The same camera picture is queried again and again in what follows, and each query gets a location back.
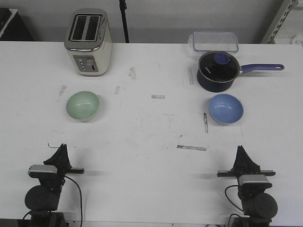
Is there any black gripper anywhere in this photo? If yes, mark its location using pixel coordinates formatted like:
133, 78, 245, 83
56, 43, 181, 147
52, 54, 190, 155
217, 145, 276, 199
39, 143, 84, 192

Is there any green bowl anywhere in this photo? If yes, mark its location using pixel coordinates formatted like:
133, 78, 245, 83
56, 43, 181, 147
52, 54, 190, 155
66, 91, 100, 122

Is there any blue bowl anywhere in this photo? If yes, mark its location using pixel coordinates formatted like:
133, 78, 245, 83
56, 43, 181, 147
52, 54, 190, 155
208, 94, 244, 125

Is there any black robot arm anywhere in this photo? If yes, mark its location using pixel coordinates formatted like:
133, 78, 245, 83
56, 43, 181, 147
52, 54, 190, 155
25, 144, 84, 227
217, 145, 278, 227

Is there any dark blue saucepan with lid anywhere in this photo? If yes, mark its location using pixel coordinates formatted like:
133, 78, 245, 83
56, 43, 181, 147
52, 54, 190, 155
197, 51, 285, 93

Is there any cream two-slot toaster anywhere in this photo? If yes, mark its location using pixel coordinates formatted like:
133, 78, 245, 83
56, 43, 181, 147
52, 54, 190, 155
64, 8, 113, 76

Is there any white slotted shelf upright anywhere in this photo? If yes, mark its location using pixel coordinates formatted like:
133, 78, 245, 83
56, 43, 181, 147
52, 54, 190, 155
260, 0, 302, 44

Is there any clear plastic food container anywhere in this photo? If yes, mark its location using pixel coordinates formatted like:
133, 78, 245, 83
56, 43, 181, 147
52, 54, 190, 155
188, 31, 239, 52

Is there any black tripod pole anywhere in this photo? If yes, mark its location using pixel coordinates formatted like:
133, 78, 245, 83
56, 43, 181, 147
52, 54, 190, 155
119, 0, 129, 43

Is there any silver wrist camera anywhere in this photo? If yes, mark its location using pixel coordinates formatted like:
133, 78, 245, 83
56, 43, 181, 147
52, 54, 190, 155
238, 175, 272, 189
28, 165, 58, 179

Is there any left black cable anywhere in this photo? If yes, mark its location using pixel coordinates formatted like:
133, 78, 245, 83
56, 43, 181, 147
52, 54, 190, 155
63, 175, 83, 225

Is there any black cable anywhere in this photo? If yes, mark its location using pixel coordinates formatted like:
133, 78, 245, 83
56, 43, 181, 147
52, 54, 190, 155
63, 175, 83, 225
224, 185, 247, 220

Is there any right black cable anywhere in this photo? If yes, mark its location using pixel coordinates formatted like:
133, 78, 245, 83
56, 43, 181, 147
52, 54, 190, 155
224, 185, 247, 220

